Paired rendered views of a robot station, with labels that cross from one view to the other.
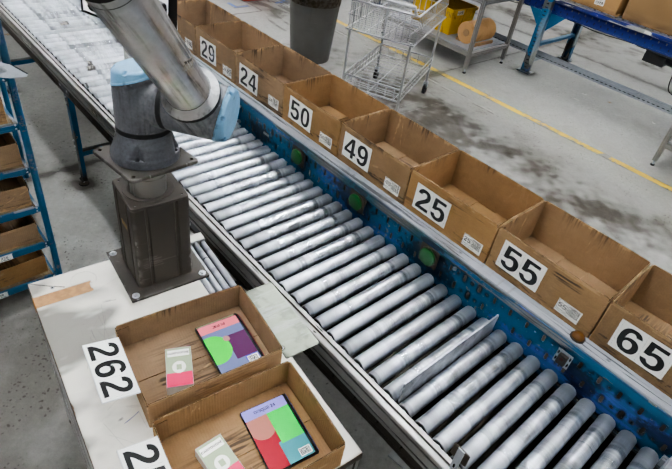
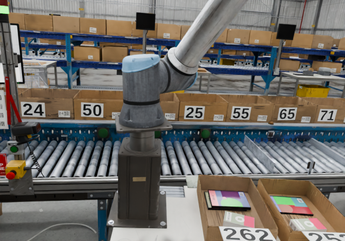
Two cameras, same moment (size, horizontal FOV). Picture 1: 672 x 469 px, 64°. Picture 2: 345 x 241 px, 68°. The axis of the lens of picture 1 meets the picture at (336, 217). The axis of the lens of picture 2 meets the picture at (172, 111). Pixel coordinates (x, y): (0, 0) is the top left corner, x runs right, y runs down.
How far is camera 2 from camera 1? 1.52 m
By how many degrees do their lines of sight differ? 50
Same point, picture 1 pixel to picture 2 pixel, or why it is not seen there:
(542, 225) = not seen: hidden behind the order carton
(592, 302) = (268, 109)
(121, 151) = (150, 115)
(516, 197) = (206, 99)
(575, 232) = (231, 99)
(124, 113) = (151, 87)
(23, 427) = not seen: outside the picture
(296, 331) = not seen: hidden behind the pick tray
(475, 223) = (217, 107)
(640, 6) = (107, 55)
